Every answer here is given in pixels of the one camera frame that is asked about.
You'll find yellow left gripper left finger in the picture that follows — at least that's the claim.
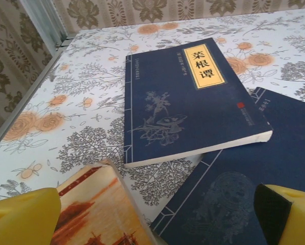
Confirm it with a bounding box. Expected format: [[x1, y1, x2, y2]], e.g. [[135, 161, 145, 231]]
[[0, 187, 62, 245]]

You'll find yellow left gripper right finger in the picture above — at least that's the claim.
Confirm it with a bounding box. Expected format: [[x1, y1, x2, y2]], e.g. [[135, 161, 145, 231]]
[[253, 183, 305, 245]]

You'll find orange sunset cover book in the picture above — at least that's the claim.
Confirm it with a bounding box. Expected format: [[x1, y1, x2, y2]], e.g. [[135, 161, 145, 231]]
[[50, 159, 166, 245]]

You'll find blue book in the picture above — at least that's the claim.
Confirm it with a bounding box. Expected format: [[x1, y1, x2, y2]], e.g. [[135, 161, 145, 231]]
[[123, 37, 274, 168], [151, 86, 305, 245]]

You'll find aluminium frame side rail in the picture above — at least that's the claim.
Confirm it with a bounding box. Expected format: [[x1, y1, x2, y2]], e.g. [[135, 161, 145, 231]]
[[0, 47, 64, 157]]

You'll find aluminium frame post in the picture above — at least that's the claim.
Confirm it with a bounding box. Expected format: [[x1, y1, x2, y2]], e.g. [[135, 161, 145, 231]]
[[22, 0, 68, 49]]

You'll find floral table cover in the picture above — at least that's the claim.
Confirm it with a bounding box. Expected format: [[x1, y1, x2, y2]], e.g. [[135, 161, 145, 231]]
[[0, 9, 305, 245]]

